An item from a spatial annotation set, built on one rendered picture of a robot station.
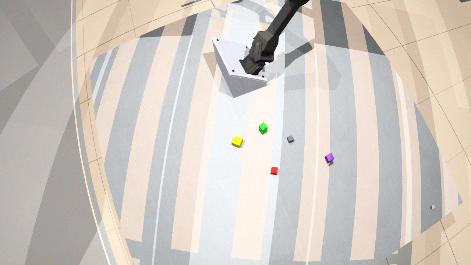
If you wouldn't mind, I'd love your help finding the yellow block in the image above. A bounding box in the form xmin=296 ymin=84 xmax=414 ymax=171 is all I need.
xmin=232 ymin=136 xmax=243 ymax=148

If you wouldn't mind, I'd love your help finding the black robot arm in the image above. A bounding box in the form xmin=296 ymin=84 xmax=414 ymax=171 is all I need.
xmin=239 ymin=0 xmax=309 ymax=75

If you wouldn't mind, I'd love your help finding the purple cube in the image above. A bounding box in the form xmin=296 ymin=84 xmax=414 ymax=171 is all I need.
xmin=325 ymin=153 xmax=334 ymax=163

